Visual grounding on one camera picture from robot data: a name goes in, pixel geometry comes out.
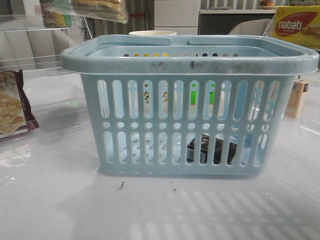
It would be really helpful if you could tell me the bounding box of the yellow popcorn paper cup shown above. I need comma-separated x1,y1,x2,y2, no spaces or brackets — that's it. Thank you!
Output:
128,30,177,36

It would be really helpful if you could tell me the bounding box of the light blue plastic basket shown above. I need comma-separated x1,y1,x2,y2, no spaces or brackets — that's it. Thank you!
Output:
61,35,319,176

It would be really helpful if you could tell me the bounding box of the clear-wrapped bread package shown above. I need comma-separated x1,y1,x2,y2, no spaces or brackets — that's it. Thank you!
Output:
42,0,129,24

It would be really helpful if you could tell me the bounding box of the green cap drink bottle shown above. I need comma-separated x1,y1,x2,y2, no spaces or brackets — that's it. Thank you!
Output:
190,83,215,105

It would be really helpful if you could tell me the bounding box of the clear acrylic left shelf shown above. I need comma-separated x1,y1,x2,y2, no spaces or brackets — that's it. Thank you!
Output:
0,12,92,141

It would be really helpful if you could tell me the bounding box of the yellow Nabati wafer box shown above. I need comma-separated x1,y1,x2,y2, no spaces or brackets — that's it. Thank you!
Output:
272,5,320,50

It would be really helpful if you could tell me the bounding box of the small beige carton box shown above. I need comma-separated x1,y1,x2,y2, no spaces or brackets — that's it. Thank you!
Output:
284,80,309,119

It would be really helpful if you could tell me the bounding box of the fruit plate on counter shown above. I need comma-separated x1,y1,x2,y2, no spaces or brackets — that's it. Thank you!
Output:
259,0,280,10

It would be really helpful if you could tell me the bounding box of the brown cracker snack bag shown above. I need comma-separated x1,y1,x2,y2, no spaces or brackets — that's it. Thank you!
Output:
0,70,39,139

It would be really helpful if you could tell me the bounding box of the beige armchair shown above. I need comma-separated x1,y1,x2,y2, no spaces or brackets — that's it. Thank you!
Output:
228,18,274,36

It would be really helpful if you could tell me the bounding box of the white cabinet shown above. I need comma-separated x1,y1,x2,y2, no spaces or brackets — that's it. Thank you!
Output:
154,0,201,35

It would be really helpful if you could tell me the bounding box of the black tissue pack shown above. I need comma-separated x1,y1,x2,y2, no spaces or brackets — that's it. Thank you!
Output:
186,134,238,165

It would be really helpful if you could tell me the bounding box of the clear acrylic shelf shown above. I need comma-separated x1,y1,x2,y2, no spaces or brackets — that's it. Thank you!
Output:
261,14,320,131
0,12,92,141

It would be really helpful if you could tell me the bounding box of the green cartoon drink bottle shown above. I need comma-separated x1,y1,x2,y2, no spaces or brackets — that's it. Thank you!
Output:
40,5,72,28

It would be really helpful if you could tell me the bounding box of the clear acrylic right shelf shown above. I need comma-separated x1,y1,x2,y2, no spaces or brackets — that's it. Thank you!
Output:
261,14,320,131

